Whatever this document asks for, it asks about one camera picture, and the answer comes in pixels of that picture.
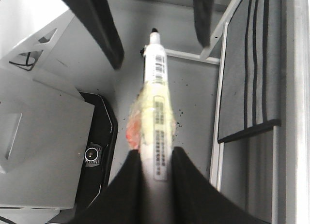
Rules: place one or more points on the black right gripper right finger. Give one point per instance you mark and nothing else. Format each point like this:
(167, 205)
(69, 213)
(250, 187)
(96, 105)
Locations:
(197, 201)

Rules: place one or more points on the grey fabric storage organizer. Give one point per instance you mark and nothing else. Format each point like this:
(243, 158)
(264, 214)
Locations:
(250, 98)

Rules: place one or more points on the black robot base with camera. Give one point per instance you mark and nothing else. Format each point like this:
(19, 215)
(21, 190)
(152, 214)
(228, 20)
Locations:
(98, 158)

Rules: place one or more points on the black chair leg left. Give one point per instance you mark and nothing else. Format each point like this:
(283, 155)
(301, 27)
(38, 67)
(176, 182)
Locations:
(96, 17)

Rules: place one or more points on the white black whiteboard marker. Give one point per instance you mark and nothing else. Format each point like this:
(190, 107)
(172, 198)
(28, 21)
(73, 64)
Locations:
(156, 136)

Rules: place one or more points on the white robot body panel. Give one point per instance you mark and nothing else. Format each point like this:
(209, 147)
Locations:
(44, 120)

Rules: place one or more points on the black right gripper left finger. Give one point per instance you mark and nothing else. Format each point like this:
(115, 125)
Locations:
(119, 203)

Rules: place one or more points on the red magnet taped to marker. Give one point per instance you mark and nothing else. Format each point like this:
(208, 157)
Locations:
(133, 127)

